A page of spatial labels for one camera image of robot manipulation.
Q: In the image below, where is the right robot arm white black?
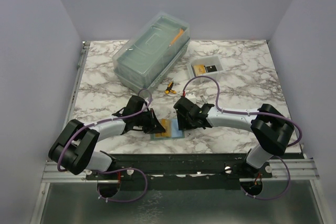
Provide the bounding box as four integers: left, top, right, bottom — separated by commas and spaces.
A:
174, 97, 295, 178

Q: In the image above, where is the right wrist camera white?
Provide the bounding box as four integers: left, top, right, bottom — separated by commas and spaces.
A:
184, 93, 196, 103

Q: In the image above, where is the black VIP card in tray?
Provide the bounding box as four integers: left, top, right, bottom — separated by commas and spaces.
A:
204, 65, 218, 74

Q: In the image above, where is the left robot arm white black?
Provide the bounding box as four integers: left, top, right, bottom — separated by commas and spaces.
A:
48, 95, 165, 179

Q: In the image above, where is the orange tool inside box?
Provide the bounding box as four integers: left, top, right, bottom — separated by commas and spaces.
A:
169, 28, 184, 46

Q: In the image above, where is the black front mounting rail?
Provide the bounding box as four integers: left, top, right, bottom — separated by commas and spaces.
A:
86, 154, 272, 191

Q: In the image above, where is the clear plastic storage box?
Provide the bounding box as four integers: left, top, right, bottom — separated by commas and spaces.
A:
112, 12, 190, 92

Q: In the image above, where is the stack of cards in tray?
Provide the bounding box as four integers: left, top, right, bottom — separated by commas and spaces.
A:
193, 65, 207, 76

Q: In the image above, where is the green leather card holder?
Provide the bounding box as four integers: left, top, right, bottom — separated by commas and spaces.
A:
151, 118, 185, 140

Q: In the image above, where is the small metal clip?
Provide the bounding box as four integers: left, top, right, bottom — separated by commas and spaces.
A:
200, 95, 208, 103

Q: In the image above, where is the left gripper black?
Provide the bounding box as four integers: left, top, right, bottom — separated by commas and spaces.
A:
134, 108, 165, 134

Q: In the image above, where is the white card tray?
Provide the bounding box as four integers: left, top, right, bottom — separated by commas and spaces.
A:
187, 55, 224, 81

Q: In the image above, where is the yellow black small screwdriver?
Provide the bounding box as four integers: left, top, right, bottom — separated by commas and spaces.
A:
165, 81, 176, 94

